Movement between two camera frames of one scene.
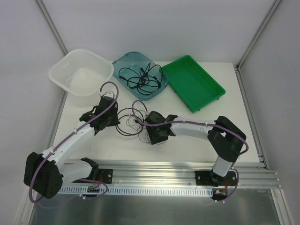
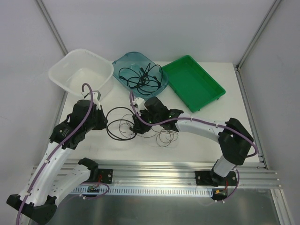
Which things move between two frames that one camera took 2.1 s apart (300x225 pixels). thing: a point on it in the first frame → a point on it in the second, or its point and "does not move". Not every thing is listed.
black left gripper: [110, 116] → [101, 120]
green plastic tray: [195, 87] does not move
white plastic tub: [81, 73] does not move
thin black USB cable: [147, 81] does not move
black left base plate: [105, 176] does not move
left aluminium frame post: [51, 26] does not move
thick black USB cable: [131, 111] → [117, 120]
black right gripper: [152, 131] → [138, 124]
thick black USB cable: [146, 82] does not move
